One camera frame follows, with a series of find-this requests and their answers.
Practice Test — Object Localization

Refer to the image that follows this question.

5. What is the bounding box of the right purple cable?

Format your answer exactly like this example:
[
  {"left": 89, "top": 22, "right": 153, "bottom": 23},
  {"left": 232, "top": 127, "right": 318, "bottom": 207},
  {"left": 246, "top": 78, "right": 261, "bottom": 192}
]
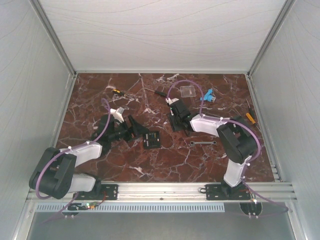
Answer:
[{"left": 166, "top": 79, "right": 291, "bottom": 219}]

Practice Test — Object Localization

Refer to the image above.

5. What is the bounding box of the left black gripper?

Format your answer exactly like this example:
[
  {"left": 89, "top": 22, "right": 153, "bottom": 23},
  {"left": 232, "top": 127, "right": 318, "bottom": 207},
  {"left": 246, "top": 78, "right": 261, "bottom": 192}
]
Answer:
[{"left": 109, "top": 115, "right": 150, "bottom": 143}]

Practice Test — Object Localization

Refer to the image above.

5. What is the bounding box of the silver wrench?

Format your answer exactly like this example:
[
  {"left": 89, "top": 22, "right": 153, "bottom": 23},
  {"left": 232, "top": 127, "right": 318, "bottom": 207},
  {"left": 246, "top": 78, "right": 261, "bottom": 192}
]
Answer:
[{"left": 189, "top": 141, "right": 217, "bottom": 146}]

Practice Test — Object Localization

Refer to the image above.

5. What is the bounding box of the orange handle screwdriver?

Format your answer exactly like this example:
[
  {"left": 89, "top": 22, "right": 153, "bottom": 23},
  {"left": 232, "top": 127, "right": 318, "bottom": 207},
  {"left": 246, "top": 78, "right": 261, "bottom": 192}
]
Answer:
[{"left": 245, "top": 112, "right": 260, "bottom": 131}]

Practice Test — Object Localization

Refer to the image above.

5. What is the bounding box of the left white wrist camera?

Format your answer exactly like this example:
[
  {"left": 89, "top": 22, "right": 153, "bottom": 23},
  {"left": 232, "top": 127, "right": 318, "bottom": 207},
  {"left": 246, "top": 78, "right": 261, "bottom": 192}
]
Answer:
[{"left": 110, "top": 107, "right": 125, "bottom": 123}]

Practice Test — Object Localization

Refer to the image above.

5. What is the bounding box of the purple cable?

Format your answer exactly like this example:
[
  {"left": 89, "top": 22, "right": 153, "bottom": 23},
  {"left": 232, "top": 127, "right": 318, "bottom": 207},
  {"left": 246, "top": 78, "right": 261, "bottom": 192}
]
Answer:
[
  {"left": 34, "top": 97, "right": 112, "bottom": 226},
  {"left": 166, "top": 79, "right": 291, "bottom": 219}
]

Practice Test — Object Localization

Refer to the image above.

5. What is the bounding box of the black yellow screwdriver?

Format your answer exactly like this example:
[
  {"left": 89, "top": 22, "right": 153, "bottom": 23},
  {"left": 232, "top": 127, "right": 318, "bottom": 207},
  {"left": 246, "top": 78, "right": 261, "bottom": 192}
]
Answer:
[{"left": 111, "top": 88, "right": 129, "bottom": 98}]

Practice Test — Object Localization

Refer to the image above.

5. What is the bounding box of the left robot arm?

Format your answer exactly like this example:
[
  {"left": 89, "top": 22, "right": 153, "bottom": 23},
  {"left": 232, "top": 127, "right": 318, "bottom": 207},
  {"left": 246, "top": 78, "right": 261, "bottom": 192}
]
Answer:
[{"left": 29, "top": 114, "right": 149, "bottom": 199}]

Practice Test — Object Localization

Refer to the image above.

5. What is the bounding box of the aluminium mounting rail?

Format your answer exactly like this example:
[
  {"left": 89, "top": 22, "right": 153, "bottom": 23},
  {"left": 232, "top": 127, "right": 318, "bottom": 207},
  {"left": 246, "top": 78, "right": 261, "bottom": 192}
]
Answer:
[{"left": 27, "top": 181, "right": 297, "bottom": 201}]

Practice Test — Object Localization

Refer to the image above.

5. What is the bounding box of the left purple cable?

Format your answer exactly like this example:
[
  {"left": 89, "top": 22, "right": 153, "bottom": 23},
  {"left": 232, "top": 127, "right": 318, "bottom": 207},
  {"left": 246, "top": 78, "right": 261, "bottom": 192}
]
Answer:
[{"left": 34, "top": 97, "right": 112, "bottom": 226}]

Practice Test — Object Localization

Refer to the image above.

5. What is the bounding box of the blue plastic connector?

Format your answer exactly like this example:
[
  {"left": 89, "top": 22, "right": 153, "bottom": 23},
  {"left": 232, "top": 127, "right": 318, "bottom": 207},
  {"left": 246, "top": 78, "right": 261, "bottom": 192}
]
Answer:
[{"left": 199, "top": 88, "right": 216, "bottom": 103}]

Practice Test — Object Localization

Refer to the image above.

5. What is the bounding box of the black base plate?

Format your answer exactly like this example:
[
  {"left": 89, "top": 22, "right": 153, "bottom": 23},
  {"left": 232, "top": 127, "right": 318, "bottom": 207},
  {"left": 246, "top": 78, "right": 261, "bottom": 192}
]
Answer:
[
  {"left": 199, "top": 183, "right": 251, "bottom": 201},
  {"left": 76, "top": 184, "right": 119, "bottom": 201}
]

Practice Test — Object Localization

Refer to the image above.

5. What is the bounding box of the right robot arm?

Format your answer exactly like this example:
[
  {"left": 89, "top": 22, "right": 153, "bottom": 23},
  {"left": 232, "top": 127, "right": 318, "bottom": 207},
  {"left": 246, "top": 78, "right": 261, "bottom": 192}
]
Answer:
[{"left": 165, "top": 98, "right": 261, "bottom": 199}]

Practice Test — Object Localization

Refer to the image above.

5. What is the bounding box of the black handle screwdriver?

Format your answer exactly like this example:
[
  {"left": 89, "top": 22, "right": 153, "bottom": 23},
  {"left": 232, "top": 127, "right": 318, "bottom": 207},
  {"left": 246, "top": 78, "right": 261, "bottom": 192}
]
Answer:
[{"left": 145, "top": 88, "right": 167, "bottom": 97}]

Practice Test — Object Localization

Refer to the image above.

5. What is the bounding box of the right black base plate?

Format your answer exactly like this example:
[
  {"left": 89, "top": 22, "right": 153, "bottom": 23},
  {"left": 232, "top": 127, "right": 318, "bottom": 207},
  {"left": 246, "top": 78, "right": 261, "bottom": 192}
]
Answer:
[{"left": 199, "top": 183, "right": 251, "bottom": 201}]

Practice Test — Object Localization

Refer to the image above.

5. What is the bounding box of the clear plastic fuse box lid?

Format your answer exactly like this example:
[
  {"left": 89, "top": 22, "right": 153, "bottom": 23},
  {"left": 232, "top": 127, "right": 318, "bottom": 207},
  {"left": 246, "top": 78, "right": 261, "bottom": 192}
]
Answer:
[{"left": 179, "top": 85, "right": 196, "bottom": 98}]

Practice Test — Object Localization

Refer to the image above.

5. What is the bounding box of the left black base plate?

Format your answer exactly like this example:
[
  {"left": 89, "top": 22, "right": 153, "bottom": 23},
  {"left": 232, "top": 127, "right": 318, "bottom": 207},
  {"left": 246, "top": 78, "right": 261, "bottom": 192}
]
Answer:
[{"left": 76, "top": 184, "right": 119, "bottom": 201}]

